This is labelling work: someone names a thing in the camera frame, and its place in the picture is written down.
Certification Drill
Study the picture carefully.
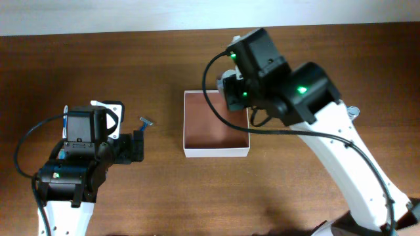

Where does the blue disposable razor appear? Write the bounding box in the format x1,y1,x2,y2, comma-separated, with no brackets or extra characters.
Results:
139,117,154,131

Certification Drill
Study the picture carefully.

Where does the teal mouthwash bottle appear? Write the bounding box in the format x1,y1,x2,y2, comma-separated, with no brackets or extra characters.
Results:
346,106,360,121

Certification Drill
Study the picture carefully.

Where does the clear soap pump bottle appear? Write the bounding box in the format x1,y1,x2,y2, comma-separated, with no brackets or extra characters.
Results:
216,69,236,96

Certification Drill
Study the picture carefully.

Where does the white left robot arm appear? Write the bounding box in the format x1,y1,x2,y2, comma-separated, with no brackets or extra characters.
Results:
31,100,144,235

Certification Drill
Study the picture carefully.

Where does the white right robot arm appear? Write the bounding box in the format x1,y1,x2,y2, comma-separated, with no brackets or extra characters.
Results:
219,29,419,235

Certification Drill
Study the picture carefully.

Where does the white cardboard box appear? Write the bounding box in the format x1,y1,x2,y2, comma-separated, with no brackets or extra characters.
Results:
183,90,251,158

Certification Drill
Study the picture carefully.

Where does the blue white toothbrush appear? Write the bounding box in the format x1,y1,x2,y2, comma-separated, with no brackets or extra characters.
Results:
62,105,68,138

